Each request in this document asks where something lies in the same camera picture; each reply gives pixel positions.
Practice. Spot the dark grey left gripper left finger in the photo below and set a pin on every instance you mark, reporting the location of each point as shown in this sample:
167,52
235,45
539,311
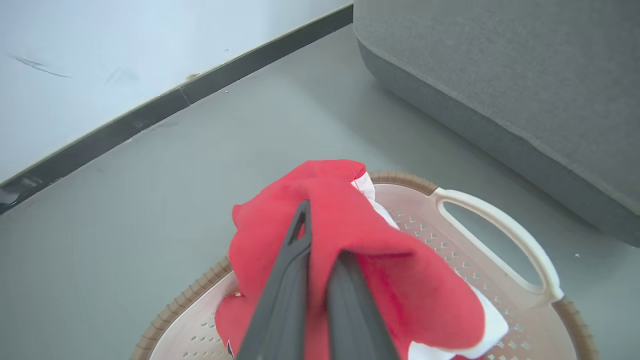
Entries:
280,310

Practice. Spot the white shirt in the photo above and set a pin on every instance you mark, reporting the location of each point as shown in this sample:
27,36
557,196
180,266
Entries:
487,325

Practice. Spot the red jersey with white stripes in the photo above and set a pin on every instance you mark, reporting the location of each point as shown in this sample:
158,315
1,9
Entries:
235,320

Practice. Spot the grey fabric sofa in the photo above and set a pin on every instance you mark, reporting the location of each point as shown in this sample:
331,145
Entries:
500,75

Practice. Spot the dark wall baseboard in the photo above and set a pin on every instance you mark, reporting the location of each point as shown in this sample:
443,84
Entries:
150,112

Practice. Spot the cream perforated laundry basket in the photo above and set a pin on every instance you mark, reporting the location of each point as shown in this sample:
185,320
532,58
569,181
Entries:
440,245

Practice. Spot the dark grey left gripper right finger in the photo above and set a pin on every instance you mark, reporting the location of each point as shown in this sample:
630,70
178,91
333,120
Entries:
355,320

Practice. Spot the plain red garment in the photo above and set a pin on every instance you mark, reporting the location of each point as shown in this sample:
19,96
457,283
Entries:
350,215

